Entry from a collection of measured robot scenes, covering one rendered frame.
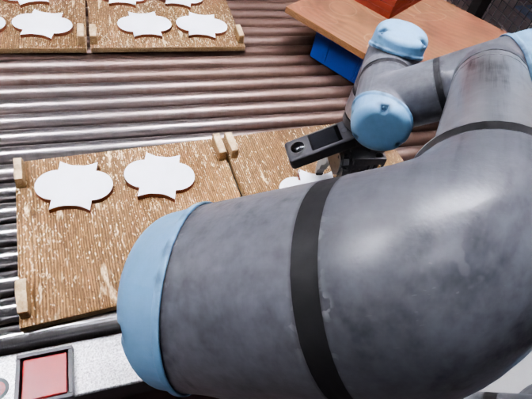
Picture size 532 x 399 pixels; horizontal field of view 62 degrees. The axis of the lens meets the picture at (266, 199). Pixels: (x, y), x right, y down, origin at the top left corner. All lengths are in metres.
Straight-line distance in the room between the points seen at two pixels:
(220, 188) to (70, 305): 0.35
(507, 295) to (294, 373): 0.09
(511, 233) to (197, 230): 0.15
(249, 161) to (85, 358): 0.50
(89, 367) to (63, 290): 0.13
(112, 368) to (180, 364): 0.52
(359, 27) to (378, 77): 0.73
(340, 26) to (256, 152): 0.47
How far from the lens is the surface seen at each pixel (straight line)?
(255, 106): 1.14
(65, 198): 0.89
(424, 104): 0.56
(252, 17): 1.52
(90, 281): 0.80
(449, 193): 0.19
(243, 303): 0.20
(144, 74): 1.21
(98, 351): 0.77
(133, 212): 0.87
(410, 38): 0.65
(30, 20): 1.37
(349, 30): 1.29
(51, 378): 0.75
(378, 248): 0.18
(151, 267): 0.25
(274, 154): 1.00
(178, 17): 1.41
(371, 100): 0.55
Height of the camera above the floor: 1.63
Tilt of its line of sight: 50 degrees down
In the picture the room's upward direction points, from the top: 15 degrees clockwise
